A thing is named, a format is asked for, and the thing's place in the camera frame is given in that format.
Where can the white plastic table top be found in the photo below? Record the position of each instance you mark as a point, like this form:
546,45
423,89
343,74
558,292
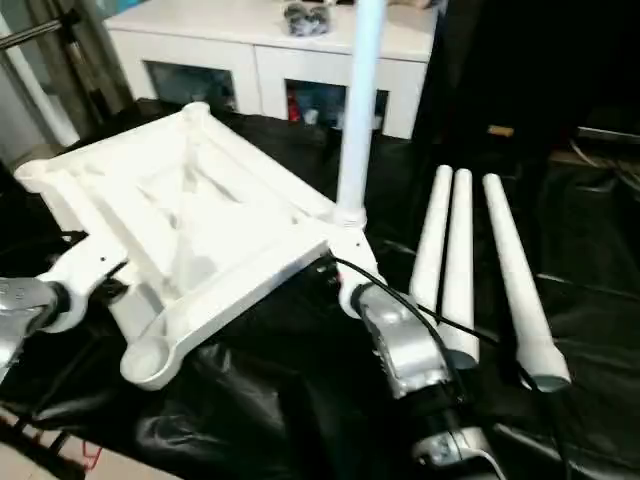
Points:
190,220

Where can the white plastic table leg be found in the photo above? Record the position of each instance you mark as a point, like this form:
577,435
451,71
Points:
362,110
520,280
432,230
462,260

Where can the black tripod stand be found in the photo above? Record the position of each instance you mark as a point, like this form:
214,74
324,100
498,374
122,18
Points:
45,445

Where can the small yellow label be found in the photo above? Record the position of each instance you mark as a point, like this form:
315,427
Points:
501,130

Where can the grey curtain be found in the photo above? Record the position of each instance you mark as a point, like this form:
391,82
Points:
95,55

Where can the grey bundle on cabinet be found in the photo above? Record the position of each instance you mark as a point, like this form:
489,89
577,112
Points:
307,18

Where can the black plastic mat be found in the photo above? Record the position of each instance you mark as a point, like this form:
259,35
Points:
590,260

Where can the white cabinet with glass doors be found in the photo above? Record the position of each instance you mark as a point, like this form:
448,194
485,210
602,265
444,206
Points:
200,35

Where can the grey metal pole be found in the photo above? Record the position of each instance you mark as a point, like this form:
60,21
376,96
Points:
35,28

